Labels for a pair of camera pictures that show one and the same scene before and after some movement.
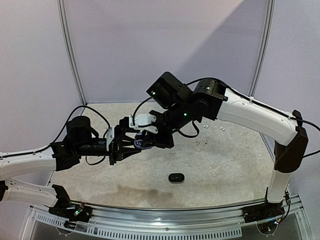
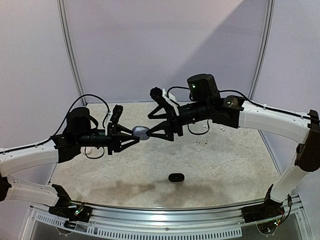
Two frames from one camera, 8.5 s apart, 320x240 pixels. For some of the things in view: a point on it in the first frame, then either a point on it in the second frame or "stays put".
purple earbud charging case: x=138 y=143 -> x=140 y=131
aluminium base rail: x=106 y=222 stays put
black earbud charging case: x=176 y=178 stays put
